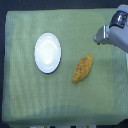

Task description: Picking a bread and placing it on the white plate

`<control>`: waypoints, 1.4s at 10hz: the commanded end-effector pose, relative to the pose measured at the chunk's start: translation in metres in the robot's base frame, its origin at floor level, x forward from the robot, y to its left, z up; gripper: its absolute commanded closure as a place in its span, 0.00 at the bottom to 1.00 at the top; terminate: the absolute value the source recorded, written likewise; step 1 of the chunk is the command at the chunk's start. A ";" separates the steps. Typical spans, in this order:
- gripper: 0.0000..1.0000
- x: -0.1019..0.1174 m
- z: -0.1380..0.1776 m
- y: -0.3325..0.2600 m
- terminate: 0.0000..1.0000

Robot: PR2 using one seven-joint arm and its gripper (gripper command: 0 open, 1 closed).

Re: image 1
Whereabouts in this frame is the green table cloth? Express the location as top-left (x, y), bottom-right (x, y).
top-left (2, 9), bottom-right (128, 127)

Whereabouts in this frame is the white round plate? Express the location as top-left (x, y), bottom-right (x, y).
top-left (34, 33), bottom-right (61, 74)

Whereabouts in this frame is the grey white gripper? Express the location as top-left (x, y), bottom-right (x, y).
top-left (92, 24), bottom-right (117, 46)

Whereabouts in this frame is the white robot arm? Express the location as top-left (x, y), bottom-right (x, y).
top-left (93, 4), bottom-right (128, 53)

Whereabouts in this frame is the golden bread roll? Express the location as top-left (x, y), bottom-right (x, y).
top-left (72, 54), bottom-right (93, 83)

